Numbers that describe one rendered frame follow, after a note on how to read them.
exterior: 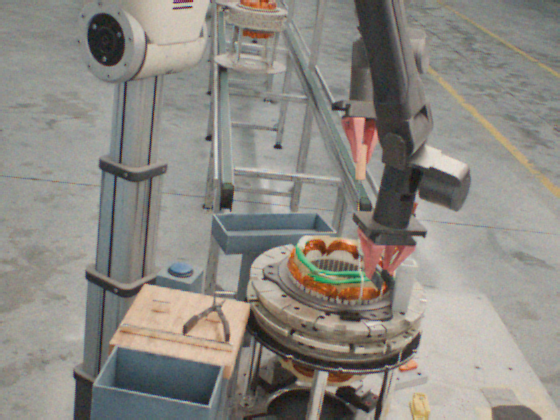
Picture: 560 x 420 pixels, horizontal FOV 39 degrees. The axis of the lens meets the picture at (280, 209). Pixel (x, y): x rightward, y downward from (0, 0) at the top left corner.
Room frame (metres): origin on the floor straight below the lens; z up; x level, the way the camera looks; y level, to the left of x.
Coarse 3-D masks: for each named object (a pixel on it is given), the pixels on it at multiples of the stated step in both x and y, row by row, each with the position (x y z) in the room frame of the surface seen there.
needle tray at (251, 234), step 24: (216, 216) 1.58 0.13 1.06; (240, 216) 1.60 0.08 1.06; (264, 216) 1.62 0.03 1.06; (288, 216) 1.65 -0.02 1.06; (312, 216) 1.67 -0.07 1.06; (216, 240) 1.54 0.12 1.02; (240, 240) 1.49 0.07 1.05; (264, 240) 1.51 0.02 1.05; (288, 240) 1.54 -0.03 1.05; (240, 288) 1.58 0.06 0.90
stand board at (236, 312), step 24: (144, 288) 1.21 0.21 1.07; (168, 288) 1.23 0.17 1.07; (144, 312) 1.14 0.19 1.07; (192, 312) 1.16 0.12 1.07; (240, 312) 1.18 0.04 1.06; (120, 336) 1.06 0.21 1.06; (144, 336) 1.07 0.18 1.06; (216, 336) 1.10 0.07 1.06; (240, 336) 1.11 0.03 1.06; (216, 360) 1.03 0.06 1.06
